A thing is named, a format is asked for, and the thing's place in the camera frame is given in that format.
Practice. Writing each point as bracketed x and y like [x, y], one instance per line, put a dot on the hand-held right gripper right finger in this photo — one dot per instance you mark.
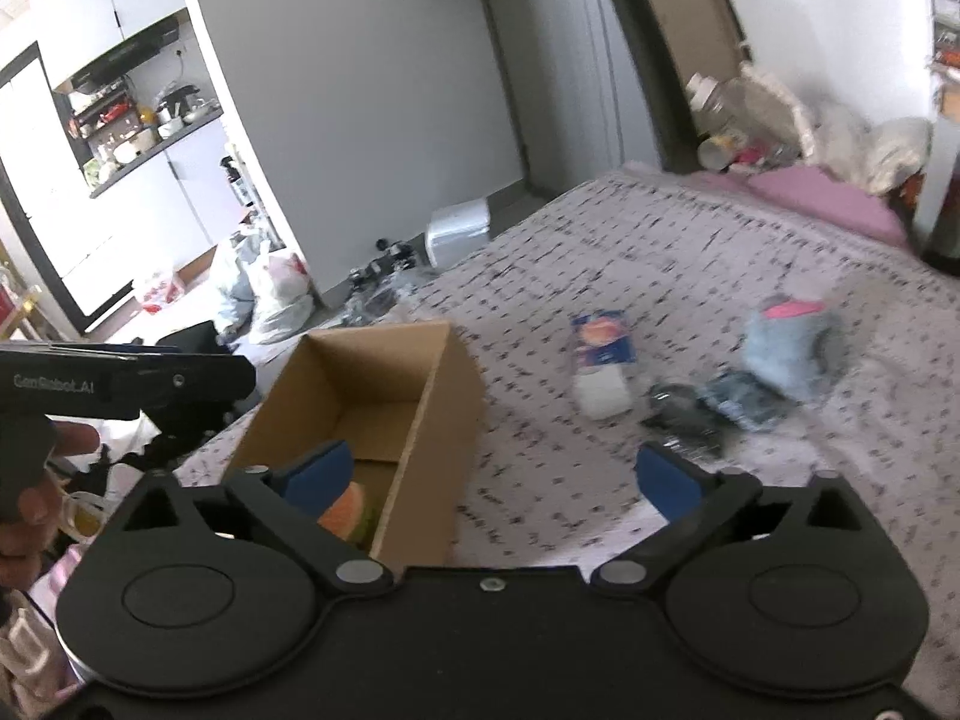
[667, 484]

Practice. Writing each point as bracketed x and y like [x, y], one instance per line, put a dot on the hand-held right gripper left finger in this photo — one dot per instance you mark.
[319, 476]

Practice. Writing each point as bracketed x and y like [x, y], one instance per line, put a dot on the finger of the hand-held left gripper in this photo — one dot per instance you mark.
[184, 431]

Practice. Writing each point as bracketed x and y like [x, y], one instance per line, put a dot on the orange and green plush toy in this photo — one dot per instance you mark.
[346, 514]

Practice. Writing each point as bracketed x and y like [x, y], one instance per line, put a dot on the dark wrapper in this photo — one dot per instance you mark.
[720, 405]

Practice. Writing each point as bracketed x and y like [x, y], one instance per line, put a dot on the brown cardboard box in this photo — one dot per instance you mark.
[435, 420]

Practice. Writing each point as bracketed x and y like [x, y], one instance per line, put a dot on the bottle with blue orange label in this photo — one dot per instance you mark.
[601, 367]

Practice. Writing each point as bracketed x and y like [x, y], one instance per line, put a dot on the light blue cloth pink trim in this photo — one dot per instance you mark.
[795, 349]

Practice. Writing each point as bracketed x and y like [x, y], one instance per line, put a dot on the person's left hand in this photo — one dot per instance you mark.
[34, 525]

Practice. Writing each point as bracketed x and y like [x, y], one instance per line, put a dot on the red packet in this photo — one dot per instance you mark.
[161, 296]

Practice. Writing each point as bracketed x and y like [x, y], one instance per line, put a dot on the pile of plastic bags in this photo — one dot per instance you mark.
[266, 292]

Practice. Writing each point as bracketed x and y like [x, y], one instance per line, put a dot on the black floor clutter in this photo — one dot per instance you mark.
[382, 281]

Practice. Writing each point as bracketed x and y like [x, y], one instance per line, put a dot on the kitchen shelf with dishes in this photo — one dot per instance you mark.
[142, 131]

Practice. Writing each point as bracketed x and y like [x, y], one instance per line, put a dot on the white box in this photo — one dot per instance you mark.
[459, 234]

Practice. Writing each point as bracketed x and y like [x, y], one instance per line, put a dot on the pink pillow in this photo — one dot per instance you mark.
[817, 195]

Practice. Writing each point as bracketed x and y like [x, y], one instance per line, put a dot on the black range hood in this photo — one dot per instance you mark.
[124, 52]

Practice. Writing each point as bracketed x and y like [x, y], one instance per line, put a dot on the white and yellow can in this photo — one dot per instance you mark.
[721, 152]

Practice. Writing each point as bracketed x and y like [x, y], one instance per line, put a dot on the small pink item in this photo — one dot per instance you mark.
[752, 156]

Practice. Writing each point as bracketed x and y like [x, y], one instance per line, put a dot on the clear plastic bottle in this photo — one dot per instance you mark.
[731, 101]

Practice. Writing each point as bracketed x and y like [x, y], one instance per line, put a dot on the white crumpled plastic bag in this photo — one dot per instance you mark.
[870, 146]

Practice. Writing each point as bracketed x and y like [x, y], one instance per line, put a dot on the black leaning board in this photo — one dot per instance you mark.
[649, 90]

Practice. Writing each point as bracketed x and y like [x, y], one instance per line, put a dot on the cream plastic bag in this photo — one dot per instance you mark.
[780, 105]

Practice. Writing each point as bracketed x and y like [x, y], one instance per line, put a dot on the brown leaning board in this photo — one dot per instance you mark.
[682, 0]

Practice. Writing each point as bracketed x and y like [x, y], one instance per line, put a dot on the white shelf unit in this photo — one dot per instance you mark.
[946, 30]

